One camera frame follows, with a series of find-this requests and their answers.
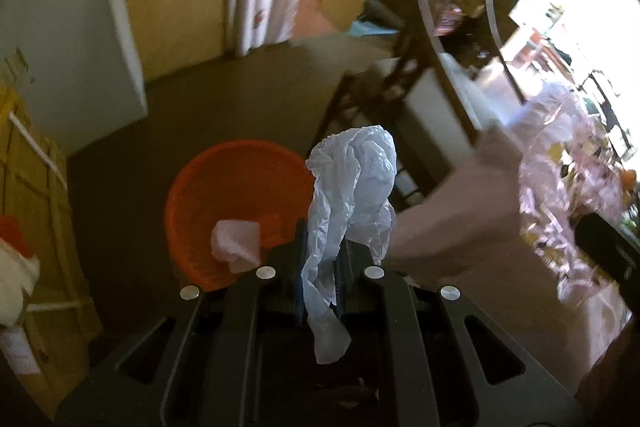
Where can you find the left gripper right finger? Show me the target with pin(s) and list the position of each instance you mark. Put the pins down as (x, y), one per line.
(434, 358)

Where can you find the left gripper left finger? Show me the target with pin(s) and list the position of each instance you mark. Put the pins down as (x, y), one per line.
(225, 358)

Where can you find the white plastic bag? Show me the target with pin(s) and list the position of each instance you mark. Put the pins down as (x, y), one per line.
(354, 173)

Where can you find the white paper towel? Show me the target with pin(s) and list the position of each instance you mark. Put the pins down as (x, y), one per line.
(237, 244)

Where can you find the orange plastic trash basket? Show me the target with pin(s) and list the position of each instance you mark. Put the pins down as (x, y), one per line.
(247, 180)

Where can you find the pink floral tablecloth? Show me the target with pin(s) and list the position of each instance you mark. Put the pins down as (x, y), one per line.
(500, 229)

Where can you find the stacked cardboard boxes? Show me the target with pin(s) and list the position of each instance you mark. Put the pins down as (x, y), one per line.
(48, 318)

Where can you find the wooden armchair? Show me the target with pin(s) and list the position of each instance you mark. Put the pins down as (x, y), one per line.
(430, 104)

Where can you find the orange fruit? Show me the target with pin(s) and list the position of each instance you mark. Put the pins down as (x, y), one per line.
(628, 177)

